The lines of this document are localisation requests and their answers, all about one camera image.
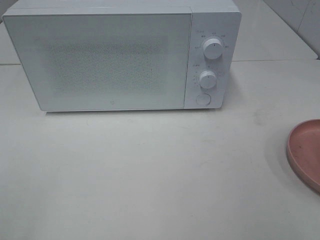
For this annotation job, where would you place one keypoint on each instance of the white microwave oven body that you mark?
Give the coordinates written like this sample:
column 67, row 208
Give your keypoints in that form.
column 209, row 18

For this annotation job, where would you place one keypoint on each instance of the round white door-release button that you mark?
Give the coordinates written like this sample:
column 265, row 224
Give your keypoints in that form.
column 203, row 99

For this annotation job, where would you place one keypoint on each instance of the white microwave door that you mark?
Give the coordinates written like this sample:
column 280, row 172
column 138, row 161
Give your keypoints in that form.
column 103, row 62

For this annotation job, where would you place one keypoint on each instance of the white lower timer knob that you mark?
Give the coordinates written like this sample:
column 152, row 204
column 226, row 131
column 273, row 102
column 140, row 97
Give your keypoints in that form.
column 208, row 79

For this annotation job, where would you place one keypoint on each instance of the white upper power knob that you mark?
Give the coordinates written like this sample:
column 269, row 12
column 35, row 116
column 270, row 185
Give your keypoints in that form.
column 213, row 47

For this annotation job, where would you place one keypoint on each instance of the pink round plate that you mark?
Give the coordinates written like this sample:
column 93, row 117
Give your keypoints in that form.
column 303, row 152

